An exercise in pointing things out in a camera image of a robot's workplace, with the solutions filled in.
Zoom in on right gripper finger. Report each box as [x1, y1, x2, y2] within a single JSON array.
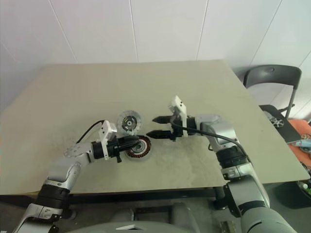
[[152, 116, 173, 124], [146, 130, 173, 139]]

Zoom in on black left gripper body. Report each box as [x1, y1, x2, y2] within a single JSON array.
[[107, 137, 126, 164]]

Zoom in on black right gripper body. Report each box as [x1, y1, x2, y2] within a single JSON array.
[[169, 112, 184, 143]]

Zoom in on motor housing with copper windings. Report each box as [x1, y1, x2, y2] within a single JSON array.
[[124, 135, 153, 161]]

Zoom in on silver spoked rotor lid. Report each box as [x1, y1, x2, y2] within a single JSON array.
[[116, 110, 142, 136]]

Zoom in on small silver spoked wheel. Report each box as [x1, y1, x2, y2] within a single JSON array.
[[263, 110, 285, 127]]

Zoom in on dark grey folding chair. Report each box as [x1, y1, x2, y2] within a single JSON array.
[[242, 64, 303, 144]]

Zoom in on small blue bottle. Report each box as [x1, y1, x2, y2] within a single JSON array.
[[290, 138, 311, 148]]

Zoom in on black waste bin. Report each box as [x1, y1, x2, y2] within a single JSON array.
[[264, 179, 311, 209]]

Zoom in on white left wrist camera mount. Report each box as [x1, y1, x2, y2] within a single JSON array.
[[98, 120, 119, 161]]

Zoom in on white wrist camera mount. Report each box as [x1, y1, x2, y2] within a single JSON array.
[[98, 120, 119, 161], [169, 96, 188, 138]]

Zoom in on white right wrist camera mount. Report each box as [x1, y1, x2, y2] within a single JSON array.
[[169, 96, 188, 138]]

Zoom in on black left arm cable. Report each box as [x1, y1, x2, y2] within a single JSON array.
[[75, 120, 105, 144]]

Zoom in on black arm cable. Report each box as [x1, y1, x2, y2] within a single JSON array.
[[75, 120, 105, 144], [171, 122, 251, 162]]

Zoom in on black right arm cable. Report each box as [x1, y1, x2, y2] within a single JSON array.
[[171, 122, 251, 162]]

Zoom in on black table frame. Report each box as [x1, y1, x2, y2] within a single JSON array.
[[0, 185, 234, 202]]

